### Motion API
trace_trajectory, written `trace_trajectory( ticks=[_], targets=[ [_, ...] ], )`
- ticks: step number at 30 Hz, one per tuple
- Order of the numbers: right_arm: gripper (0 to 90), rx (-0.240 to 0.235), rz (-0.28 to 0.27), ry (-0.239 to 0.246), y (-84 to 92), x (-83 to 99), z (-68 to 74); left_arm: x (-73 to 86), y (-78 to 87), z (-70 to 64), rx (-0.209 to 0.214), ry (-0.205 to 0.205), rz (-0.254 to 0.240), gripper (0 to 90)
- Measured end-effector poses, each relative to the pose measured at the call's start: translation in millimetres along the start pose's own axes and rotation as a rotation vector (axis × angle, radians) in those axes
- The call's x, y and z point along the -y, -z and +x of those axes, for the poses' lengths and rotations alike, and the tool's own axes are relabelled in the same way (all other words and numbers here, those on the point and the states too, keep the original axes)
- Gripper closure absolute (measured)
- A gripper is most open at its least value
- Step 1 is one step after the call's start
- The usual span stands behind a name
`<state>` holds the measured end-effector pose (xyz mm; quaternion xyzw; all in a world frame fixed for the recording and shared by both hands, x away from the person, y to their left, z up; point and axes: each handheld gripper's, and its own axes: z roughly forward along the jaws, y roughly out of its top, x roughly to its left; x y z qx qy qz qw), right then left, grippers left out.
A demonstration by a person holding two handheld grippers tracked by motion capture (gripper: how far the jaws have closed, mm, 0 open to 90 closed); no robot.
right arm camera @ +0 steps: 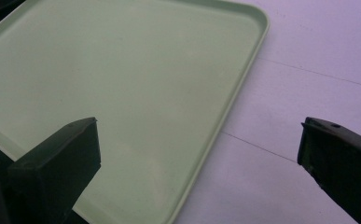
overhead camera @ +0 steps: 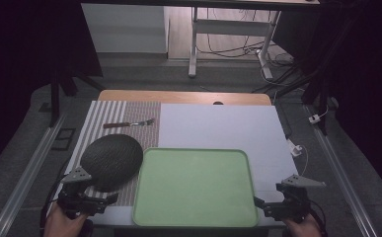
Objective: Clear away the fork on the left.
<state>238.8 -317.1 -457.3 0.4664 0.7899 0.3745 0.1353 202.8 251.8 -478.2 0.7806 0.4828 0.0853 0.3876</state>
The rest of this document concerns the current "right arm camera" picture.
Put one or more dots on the light green plastic tray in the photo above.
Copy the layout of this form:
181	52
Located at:
137	81

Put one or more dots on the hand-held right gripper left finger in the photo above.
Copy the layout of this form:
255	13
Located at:
55	161

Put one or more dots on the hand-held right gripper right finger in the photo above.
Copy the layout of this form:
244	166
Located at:
343	161

